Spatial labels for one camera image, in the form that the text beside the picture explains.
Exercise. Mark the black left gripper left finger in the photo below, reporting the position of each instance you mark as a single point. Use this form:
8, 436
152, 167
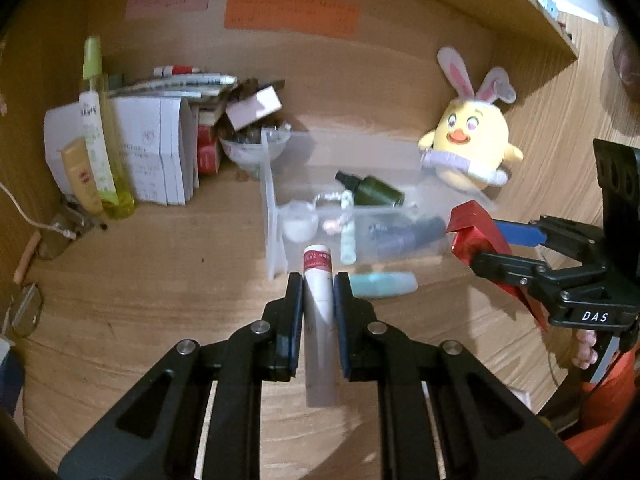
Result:
266, 350

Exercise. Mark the orange sticky note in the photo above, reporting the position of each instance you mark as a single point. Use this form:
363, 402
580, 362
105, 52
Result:
326, 18

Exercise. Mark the person's right hand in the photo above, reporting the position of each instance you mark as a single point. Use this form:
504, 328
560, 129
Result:
584, 352

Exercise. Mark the yellow-green spray bottle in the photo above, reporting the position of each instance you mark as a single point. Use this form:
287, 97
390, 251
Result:
101, 136

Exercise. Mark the red small box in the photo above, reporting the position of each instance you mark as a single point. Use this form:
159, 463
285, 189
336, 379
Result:
209, 148

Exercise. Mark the white red-capped tube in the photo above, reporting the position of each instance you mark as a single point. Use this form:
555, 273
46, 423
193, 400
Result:
320, 330

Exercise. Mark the white bowl with clutter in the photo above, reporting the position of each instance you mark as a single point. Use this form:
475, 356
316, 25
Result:
250, 149

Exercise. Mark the red foil pouch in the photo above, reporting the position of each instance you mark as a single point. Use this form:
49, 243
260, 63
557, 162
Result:
475, 231

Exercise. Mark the red white marker pen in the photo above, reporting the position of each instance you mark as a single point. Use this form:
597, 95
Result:
175, 70

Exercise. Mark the yellow cream tube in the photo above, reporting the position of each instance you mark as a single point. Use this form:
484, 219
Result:
79, 173

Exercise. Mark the dark green spray bottle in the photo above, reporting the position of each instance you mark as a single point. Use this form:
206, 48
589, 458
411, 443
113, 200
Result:
369, 191

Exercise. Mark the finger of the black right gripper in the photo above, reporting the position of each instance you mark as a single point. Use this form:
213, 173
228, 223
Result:
516, 274

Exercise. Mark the lilac small bottle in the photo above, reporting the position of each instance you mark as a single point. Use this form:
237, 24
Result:
395, 241

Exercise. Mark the white tape roll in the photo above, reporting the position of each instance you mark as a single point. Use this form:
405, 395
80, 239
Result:
299, 221

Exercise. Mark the small pink white box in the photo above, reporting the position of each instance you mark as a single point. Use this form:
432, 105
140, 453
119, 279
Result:
261, 104

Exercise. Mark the teal small bottle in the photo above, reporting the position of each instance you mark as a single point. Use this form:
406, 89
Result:
383, 284

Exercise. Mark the yellow chick plush toy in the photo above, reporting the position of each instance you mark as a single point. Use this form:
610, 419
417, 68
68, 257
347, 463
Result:
470, 143

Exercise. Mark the clear plastic storage box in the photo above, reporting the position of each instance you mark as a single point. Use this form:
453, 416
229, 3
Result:
306, 171

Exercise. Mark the pale green tube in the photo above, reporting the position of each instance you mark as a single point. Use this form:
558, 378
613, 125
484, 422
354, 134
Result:
348, 232

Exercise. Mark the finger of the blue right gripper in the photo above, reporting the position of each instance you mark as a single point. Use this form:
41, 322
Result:
545, 233

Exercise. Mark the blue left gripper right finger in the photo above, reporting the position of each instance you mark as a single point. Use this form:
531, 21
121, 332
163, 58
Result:
374, 351

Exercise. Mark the white paper boxes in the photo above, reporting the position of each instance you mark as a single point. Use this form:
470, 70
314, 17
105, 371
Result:
158, 146

